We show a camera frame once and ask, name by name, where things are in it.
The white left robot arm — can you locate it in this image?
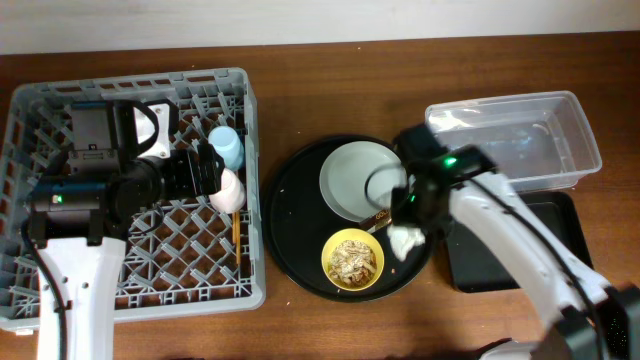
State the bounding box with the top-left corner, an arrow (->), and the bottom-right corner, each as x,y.
20,100 -> 224,359

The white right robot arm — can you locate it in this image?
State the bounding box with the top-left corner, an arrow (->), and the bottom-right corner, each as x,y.
390,125 -> 639,359

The yellow bowl with food scraps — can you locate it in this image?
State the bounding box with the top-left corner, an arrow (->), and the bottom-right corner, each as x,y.
321,229 -> 385,292

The rectangular black tray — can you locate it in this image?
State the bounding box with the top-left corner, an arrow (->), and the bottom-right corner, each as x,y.
442,190 -> 594,294

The white round plate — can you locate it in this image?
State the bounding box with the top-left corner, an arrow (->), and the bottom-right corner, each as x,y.
319,141 -> 407,223

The gold brown snack wrapper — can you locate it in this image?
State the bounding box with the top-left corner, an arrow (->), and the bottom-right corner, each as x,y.
359,210 -> 391,234

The white tissue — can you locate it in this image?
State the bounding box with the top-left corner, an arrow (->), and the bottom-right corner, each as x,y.
387,225 -> 426,262

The round black tray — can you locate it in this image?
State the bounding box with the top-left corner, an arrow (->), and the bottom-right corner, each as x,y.
261,135 -> 438,303

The light blue plastic cup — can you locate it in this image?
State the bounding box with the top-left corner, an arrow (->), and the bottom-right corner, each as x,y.
208,126 -> 245,171

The clear plastic storage bin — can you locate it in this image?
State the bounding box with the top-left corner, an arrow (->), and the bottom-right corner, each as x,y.
425,91 -> 602,192

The pink plastic cup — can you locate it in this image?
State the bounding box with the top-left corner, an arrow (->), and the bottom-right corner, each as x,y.
209,169 -> 246,214

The grey dishwasher rack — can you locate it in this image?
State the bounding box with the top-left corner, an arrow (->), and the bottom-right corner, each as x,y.
1,68 -> 266,333

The wooden chopstick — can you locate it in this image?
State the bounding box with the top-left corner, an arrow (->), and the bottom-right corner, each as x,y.
233,211 -> 241,267

